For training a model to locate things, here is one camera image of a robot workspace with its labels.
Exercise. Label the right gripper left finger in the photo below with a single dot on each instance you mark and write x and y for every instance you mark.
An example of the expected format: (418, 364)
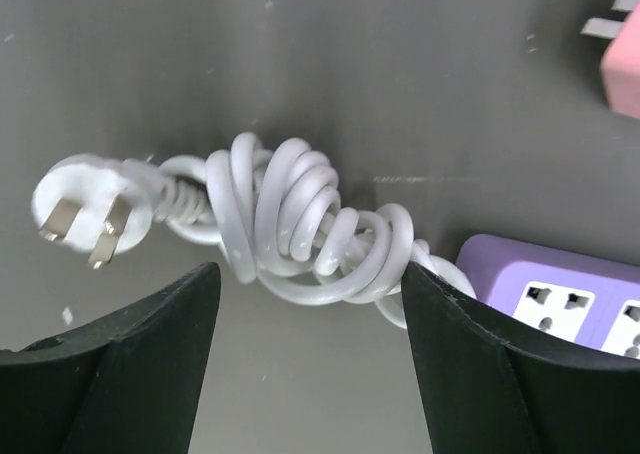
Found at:
(128, 382)

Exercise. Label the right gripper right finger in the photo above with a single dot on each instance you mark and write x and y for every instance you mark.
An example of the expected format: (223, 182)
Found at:
(492, 385)

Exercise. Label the purple power strip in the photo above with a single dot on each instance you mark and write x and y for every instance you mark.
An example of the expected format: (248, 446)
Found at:
(586, 300)

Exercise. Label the pink cube plug adapter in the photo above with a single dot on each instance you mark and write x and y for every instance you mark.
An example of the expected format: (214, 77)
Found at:
(619, 65)

